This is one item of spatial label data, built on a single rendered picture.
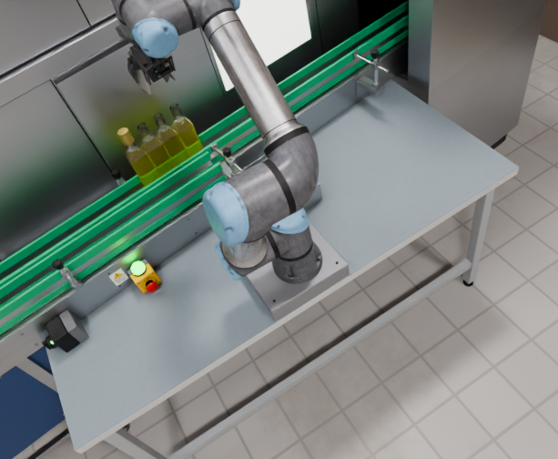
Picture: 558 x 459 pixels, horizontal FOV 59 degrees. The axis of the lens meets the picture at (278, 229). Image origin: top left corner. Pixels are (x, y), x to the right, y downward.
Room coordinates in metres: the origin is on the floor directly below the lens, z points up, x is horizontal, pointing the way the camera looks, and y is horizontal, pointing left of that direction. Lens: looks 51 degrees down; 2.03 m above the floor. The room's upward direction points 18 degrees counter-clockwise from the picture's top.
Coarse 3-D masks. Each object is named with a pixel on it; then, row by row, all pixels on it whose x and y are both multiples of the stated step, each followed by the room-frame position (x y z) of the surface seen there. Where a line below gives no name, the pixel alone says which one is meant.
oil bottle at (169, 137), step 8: (168, 128) 1.29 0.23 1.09; (160, 136) 1.28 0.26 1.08; (168, 136) 1.28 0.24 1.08; (176, 136) 1.28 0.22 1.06; (168, 144) 1.27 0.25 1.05; (176, 144) 1.28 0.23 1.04; (168, 152) 1.27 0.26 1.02; (176, 152) 1.27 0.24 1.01; (184, 152) 1.28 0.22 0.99; (176, 160) 1.27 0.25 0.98; (184, 160) 1.28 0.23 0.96
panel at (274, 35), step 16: (240, 0) 1.59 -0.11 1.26; (256, 0) 1.61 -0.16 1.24; (272, 0) 1.63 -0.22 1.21; (288, 0) 1.66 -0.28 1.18; (304, 0) 1.69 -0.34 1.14; (240, 16) 1.58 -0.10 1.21; (256, 16) 1.60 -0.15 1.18; (272, 16) 1.63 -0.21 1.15; (288, 16) 1.65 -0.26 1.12; (304, 16) 1.68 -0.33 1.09; (256, 32) 1.60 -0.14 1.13; (272, 32) 1.62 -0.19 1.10; (288, 32) 1.65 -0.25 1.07; (304, 32) 1.68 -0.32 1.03; (272, 48) 1.62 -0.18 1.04; (288, 48) 1.64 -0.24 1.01; (224, 80) 1.53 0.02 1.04
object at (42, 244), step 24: (408, 0) 1.78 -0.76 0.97; (384, 24) 1.72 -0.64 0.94; (336, 48) 1.62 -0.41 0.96; (312, 72) 1.57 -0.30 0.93; (240, 120) 1.44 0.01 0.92; (120, 192) 1.24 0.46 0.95; (72, 216) 1.18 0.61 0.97; (96, 216) 1.20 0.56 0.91; (48, 240) 1.14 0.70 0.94; (0, 264) 1.08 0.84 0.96; (24, 264) 1.10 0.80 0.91
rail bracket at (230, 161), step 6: (216, 144) 1.30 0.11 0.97; (216, 150) 1.28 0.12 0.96; (222, 150) 1.21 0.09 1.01; (228, 150) 1.20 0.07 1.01; (222, 156) 1.24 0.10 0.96; (228, 156) 1.20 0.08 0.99; (228, 162) 1.19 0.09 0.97; (234, 162) 1.20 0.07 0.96; (234, 168) 1.20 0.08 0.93; (240, 168) 1.16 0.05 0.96; (234, 174) 1.20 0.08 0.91
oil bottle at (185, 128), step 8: (184, 120) 1.31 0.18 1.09; (176, 128) 1.30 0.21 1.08; (184, 128) 1.29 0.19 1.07; (192, 128) 1.30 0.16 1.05; (184, 136) 1.29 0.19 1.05; (192, 136) 1.30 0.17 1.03; (184, 144) 1.29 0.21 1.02; (192, 144) 1.30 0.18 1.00; (200, 144) 1.31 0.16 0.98; (192, 152) 1.29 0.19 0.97
